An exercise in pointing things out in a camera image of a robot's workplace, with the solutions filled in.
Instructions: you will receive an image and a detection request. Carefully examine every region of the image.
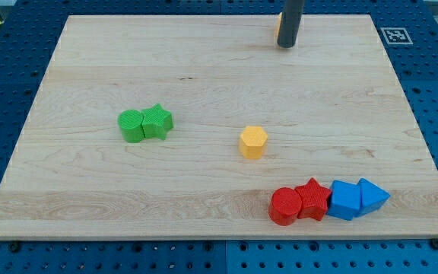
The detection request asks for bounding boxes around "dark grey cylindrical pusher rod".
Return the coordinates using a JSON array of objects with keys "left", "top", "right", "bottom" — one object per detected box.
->
[{"left": 277, "top": 0, "right": 306, "bottom": 48}]

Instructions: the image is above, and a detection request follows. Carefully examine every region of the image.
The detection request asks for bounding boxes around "yellow heart block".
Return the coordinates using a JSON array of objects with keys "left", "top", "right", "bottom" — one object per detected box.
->
[{"left": 275, "top": 12, "right": 283, "bottom": 43}]

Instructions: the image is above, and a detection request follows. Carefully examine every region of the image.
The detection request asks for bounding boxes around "white fiducial marker tag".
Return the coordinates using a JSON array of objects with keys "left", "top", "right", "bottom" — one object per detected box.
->
[{"left": 380, "top": 27, "right": 413, "bottom": 45}]

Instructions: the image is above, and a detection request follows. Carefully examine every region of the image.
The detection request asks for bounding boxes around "yellow hexagon block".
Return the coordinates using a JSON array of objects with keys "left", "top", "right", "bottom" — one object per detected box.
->
[{"left": 239, "top": 126, "right": 268, "bottom": 160}]

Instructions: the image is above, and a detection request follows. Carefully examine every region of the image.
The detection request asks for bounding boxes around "green star block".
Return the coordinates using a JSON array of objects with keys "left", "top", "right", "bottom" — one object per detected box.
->
[{"left": 142, "top": 104, "right": 173, "bottom": 140}]

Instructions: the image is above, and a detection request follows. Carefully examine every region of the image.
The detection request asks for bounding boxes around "light wooden board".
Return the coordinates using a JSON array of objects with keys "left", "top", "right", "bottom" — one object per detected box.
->
[{"left": 0, "top": 15, "right": 438, "bottom": 241}]

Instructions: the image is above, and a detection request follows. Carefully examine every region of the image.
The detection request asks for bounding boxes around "red star block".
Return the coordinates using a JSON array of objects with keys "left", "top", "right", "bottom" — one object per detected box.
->
[{"left": 294, "top": 177, "right": 332, "bottom": 221}]

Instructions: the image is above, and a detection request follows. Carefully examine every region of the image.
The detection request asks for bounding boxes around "red cylinder block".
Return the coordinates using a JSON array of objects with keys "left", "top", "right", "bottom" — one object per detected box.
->
[{"left": 268, "top": 187, "right": 302, "bottom": 226}]

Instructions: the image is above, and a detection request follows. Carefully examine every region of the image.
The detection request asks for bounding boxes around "blue cube block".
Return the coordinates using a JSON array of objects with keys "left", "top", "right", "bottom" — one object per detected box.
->
[{"left": 327, "top": 180, "right": 361, "bottom": 221}]

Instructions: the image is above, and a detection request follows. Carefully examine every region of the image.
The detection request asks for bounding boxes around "green cylinder block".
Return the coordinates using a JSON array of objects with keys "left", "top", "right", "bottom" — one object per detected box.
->
[{"left": 117, "top": 110, "right": 144, "bottom": 143}]

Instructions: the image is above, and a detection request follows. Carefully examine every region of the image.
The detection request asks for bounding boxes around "blue triangle block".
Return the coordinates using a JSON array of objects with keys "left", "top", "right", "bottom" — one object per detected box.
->
[{"left": 357, "top": 178, "right": 391, "bottom": 217}]

